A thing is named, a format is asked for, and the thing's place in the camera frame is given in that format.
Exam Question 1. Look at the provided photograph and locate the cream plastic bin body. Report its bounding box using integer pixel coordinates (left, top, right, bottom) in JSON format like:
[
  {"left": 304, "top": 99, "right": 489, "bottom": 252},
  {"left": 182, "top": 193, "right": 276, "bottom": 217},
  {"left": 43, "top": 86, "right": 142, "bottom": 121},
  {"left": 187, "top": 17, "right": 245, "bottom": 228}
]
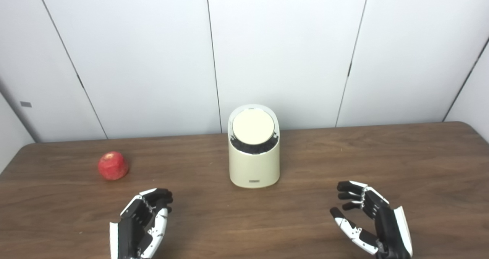
[{"left": 228, "top": 104, "right": 280, "bottom": 189}]

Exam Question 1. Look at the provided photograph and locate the red apple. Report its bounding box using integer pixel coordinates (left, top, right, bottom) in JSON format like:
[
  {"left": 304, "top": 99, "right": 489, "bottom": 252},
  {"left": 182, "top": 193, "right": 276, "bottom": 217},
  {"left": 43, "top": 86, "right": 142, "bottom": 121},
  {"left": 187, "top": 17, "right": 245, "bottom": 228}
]
[{"left": 98, "top": 151, "right": 129, "bottom": 181}]

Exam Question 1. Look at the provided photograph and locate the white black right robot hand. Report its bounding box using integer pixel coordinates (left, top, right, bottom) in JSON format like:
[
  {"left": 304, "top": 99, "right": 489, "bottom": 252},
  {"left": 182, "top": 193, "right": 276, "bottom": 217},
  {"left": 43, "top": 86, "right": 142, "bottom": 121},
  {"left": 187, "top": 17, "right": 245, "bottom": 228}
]
[{"left": 330, "top": 181, "right": 413, "bottom": 259}]

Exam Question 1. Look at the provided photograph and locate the cream round bin lid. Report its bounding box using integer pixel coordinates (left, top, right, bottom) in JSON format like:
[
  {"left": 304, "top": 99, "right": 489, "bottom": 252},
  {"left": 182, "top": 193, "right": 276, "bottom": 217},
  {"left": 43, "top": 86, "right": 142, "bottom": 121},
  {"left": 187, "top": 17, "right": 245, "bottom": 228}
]
[{"left": 232, "top": 108, "right": 275, "bottom": 145}]

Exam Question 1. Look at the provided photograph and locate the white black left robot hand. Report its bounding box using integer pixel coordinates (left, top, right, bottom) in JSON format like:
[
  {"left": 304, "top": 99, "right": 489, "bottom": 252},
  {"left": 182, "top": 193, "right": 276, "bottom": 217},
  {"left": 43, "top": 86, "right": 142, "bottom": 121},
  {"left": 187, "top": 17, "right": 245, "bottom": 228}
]
[{"left": 109, "top": 188, "right": 173, "bottom": 259}]

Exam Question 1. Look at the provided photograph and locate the black bin liner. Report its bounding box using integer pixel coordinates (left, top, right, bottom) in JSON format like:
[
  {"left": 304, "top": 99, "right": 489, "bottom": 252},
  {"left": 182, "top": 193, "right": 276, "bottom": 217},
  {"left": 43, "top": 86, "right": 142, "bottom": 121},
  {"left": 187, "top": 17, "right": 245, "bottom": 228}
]
[{"left": 230, "top": 134, "right": 278, "bottom": 155}]

